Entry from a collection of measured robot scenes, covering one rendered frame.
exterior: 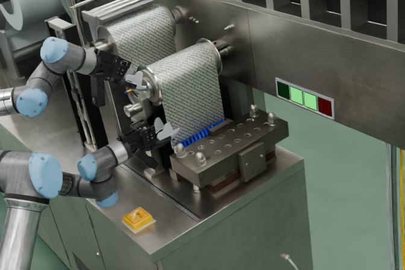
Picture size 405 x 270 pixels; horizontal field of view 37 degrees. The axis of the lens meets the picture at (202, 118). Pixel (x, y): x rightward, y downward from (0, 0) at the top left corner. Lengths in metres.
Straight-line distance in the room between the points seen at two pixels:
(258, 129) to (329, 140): 1.82
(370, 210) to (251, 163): 1.40
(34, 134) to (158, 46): 0.75
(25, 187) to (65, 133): 1.03
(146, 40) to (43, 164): 0.77
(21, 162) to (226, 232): 0.75
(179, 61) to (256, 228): 0.63
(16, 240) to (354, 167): 2.42
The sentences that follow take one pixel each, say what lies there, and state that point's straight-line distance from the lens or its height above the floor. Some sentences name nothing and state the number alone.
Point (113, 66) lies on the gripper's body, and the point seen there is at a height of 1.39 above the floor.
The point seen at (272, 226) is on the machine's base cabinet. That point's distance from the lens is 2.21.
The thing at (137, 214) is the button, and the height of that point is 0.92.
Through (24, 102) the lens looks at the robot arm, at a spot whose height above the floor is 1.43.
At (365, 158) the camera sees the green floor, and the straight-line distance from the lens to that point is 3.75.
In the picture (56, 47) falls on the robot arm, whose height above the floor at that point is 1.52.
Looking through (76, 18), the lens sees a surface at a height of 1.31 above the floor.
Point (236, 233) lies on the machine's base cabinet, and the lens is 2.10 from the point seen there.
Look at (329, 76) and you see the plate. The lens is 1.85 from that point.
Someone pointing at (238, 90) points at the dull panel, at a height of 1.10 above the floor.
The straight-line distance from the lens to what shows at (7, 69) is 2.89.
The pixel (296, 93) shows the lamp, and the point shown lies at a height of 1.20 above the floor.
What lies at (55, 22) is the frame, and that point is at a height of 1.44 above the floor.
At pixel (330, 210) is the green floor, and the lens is 3.37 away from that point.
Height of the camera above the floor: 2.14
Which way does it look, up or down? 30 degrees down
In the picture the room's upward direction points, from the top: 10 degrees counter-clockwise
